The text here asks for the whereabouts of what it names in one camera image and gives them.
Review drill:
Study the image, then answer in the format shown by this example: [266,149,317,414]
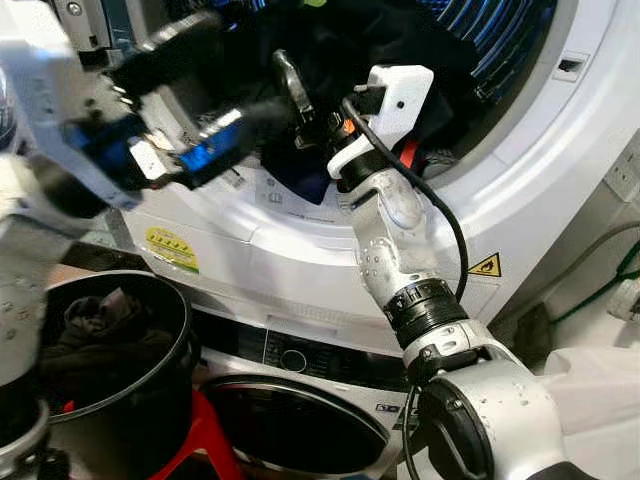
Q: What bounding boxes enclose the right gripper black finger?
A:
[272,49,317,132]

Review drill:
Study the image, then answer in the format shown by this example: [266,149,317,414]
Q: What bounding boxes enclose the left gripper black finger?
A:
[105,10,228,97]
[175,96,293,191]

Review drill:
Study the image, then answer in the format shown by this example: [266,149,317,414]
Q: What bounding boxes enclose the black garment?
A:
[235,0,481,176]

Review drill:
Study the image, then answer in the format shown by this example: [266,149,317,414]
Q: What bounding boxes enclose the dark bundled clothes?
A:
[42,288,176,406]

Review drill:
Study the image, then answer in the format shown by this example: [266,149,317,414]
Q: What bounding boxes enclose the navy blue garment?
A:
[262,145,336,206]

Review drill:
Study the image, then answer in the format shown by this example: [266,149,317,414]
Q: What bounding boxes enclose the red garment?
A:
[398,138,421,173]

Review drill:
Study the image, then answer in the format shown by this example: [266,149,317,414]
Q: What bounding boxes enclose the white tumble dryer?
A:
[120,0,640,336]

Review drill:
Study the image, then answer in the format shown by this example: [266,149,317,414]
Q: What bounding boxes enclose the white power plug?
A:
[605,280,640,321]

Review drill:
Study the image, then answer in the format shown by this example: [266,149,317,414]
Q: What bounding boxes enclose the small black block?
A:
[515,305,551,366]

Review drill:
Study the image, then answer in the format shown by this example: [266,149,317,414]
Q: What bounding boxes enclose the red plastic stool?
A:
[150,390,246,480]

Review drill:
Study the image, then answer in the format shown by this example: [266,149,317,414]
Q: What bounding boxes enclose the chrome-ringed dark washer door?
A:
[200,375,393,479]

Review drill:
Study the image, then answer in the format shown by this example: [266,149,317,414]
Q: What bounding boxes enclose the black plastic bucket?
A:
[38,270,198,480]

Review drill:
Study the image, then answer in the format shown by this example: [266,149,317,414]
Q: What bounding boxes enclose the white sheet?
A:
[540,345,640,480]

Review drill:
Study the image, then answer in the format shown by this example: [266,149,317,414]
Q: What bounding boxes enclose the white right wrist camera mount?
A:
[328,65,436,181]

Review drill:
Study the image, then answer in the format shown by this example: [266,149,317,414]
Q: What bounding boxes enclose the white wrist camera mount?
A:
[0,30,113,206]
[328,65,436,181]

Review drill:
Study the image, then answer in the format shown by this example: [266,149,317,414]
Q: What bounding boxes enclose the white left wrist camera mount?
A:
[0,30,113,206]

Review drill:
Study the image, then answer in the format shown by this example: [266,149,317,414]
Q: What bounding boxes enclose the white wall socket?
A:
[605,150,640,201]

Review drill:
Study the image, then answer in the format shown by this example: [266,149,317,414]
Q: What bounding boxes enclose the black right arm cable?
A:
[340,95,471,301]

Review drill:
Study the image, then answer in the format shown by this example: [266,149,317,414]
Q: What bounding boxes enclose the grey power cable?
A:
[560,220,640,291]

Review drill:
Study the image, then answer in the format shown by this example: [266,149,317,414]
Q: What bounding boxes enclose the green cable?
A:
[550,245,640,326]

